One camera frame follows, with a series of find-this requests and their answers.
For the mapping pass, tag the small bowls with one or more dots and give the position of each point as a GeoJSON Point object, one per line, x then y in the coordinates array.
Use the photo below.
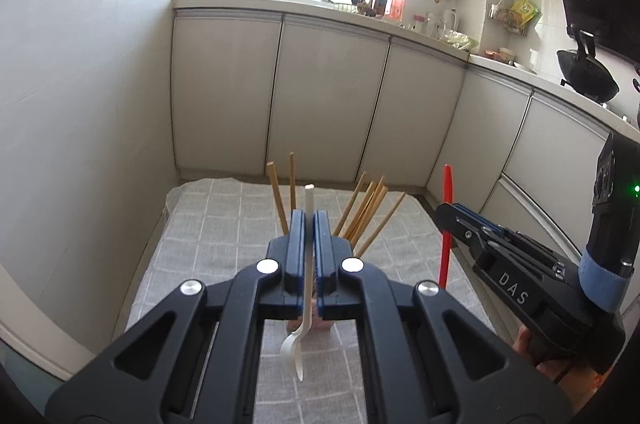
{"type": "Point", "coordinates": [500, 54]}

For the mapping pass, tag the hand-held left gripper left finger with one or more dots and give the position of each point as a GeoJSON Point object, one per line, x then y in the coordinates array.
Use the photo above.
{"type": "Point", "coordinates": [297, 244]}

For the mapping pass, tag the pink perforated utensil holder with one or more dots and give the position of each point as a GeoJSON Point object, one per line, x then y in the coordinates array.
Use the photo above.
{"type": "Point", "coordinates": [325, 326]}

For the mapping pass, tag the white kitchen countertop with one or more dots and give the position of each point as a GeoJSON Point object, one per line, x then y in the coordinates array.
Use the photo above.
{"type": "Point", "coordinates": [300, 6]}

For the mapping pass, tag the grey checked tablecloth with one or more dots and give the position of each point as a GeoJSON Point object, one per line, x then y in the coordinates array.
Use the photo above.
{"type": "Point", "coordinates": [225, 224]}

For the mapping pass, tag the crumpled plastic bag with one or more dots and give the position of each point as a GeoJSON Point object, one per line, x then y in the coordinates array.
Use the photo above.
{"type": "Point", "coordinates": [457, 39]}

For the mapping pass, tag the red stick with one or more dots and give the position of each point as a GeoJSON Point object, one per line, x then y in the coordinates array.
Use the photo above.
{"type": "Point", "coordinates": [448, 184]}

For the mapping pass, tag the white kitchen cabinets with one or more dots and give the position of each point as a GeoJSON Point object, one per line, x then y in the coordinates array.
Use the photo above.
{"type": "Point", "coordinates": [325, 93]}

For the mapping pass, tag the black wok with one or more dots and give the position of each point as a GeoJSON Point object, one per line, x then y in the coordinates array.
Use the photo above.
{"type": "Point", "coordinates": [587, 76]}

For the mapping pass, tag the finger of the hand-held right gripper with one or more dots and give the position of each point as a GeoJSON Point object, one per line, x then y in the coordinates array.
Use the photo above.
{"type": "Point", "coordinates": [457, 226]}
{"type": "Point", "coordinates": [515, 244]}

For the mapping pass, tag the person's right hand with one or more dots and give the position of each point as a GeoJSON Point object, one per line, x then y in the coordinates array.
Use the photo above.
{"type": "Point", "coordinates": [565, 379]}

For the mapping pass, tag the wooden chopstick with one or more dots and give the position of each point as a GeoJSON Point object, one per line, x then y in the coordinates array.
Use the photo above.
{"type": "Point", "coordinates": [292, 179]}
{"type": "Point", "coordinates": [277, 199]}
{"type": "Point", "coordinates": [364, 201]}
{"type": "Point", "coordinates": [352, 201]}
{"type": "Point", "coordinates": [385, 216]}
{"type": "Point", "coordinates": [379, 203]}
{"type": "Point", "coordinates": [376, 191]}

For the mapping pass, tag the red bottle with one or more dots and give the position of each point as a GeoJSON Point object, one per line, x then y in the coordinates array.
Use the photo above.
{"type": "Point", "coordinates": [396, 6]}

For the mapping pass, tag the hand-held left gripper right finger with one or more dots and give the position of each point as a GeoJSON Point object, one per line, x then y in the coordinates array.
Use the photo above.
{"type": "Point", "coordinates": [321, 244]}

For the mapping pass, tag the white plastic spoon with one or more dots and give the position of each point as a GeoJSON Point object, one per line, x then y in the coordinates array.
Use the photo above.
{"type": "Point", "coordinates": [295, 344]}

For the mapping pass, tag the clear plastic jug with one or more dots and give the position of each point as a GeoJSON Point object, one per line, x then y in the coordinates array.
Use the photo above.
{"type": "Point", "coordinates": [450, 23]}

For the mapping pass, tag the yellow packet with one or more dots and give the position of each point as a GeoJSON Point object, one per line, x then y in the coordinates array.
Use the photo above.
{"type": "Point", "coordinates": [525, 11]}

